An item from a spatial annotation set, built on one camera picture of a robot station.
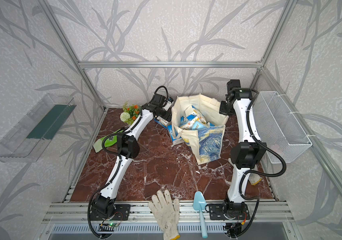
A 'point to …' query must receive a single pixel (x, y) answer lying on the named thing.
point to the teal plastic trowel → (199, 203)
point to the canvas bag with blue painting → (205, 144)
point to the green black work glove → (109, 141)
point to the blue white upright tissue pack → (176, 139)
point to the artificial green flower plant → (130, 112)
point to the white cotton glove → (166, 215)
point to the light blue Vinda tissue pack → (197, 124)
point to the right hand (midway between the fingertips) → (224, 111)
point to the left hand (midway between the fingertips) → (168, 112)
